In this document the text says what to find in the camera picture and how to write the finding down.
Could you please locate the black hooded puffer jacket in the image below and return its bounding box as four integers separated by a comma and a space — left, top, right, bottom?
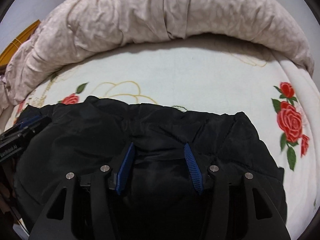
14, 96, 290, 239

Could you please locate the wooden headboard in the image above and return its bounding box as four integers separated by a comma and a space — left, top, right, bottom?
0, 20, 41, 66

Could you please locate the white floral rose bedsheet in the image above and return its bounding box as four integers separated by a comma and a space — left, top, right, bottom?
1, 35, 319, 239

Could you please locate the pink patterned duvet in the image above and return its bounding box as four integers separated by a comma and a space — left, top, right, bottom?
1, 0, 314, 109

